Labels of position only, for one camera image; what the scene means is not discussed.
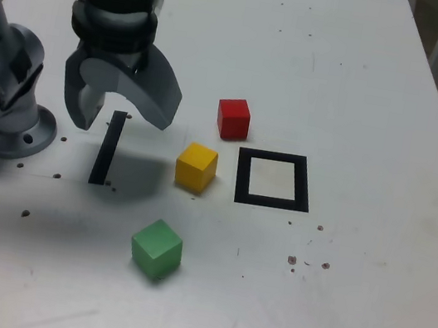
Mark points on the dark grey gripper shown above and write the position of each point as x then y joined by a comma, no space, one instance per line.
111,55

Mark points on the yellow cube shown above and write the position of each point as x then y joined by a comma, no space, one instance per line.
195,166

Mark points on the red cube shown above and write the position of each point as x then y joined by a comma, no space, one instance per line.
233,118

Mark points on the green cube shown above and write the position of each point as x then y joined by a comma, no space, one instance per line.
154,248

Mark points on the black tape square outline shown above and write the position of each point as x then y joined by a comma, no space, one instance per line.
242,176

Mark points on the black tape strip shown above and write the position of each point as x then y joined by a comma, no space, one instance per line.
105,149

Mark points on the silver gripper camera box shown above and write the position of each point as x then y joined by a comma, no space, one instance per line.
159,2

